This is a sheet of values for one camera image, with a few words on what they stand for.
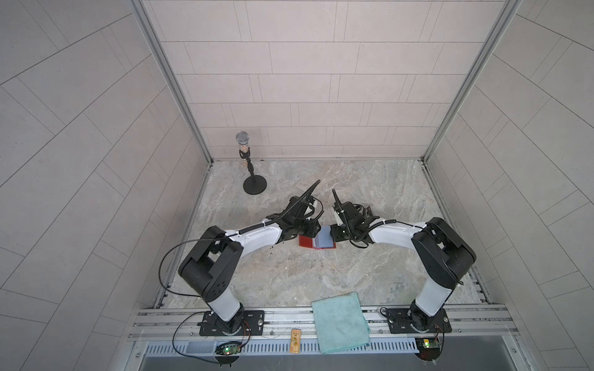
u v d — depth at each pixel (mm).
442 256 458
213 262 447
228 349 647
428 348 680
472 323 728
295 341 668
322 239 881
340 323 706
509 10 710
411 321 642
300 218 723
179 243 430
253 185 1045
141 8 709
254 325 704
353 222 720
